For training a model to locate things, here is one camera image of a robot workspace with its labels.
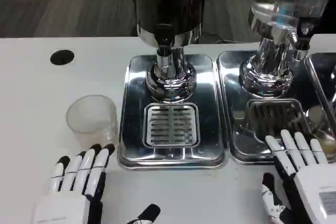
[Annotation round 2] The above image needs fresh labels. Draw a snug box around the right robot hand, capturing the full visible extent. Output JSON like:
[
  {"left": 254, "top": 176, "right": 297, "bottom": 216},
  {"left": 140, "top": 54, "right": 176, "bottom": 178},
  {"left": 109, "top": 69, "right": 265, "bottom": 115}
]
[{"left": 260, "top": 129, "right": 336, "bottom": 224}]

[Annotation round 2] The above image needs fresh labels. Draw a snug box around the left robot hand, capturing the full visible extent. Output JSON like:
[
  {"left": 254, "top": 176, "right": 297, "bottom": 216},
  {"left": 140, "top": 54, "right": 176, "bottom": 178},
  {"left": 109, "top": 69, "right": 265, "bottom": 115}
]
[{"left": 30, "top": 143, "right": 161, "bottom": 224}]

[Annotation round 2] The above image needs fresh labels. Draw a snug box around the clear ribbed glass cup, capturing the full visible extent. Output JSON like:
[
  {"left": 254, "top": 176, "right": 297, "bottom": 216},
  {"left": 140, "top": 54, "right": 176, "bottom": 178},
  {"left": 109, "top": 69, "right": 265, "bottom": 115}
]
[{"left": 66, "top": 93, "right": 119, "bottom": 150}]

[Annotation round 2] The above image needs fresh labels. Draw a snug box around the slotted steel drain grid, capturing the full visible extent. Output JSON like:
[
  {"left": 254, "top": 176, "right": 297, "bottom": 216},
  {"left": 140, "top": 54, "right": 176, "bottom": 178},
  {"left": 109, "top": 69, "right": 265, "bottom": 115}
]
[
  {"left": 143, "top": 103, "right": 201, "bottom": 148},
  {"left": 246, "top": 99, "right": 313, "bottom": 144}
]

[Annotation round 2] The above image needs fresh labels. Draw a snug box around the steel drip tray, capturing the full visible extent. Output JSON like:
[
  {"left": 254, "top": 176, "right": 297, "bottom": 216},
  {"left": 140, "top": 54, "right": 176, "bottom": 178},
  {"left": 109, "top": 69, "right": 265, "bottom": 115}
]
[
  {"left": 216, "top": 50, "right": 336, "bottom": 166},
  {"left": 305, "top": 52, "right": 336, "bottom": 141},
  {"left": 116, "top": 54, "right": 228, "bottom": 170}
]

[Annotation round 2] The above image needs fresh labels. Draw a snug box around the clear drink dispenser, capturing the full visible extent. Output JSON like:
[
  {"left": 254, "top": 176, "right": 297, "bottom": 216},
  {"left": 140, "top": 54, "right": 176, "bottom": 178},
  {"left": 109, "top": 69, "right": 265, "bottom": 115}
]
[{"left": 240, "top": 0, "right": 335, "bottom": 99}]

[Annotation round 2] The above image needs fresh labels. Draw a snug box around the dark drink dispenser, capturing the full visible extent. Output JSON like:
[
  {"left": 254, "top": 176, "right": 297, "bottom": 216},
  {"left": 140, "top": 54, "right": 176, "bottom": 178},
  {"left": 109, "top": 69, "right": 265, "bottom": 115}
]
[{"left": 131, "top": 0, "right": 208, "bottom": 103}]

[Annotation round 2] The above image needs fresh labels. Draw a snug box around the black round cable grommet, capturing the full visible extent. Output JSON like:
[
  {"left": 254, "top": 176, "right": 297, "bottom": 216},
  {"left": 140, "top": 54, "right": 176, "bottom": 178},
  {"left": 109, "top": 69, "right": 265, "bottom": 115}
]
[{"left": 50, "top": 49, "right": 75, "bottom": 66}]

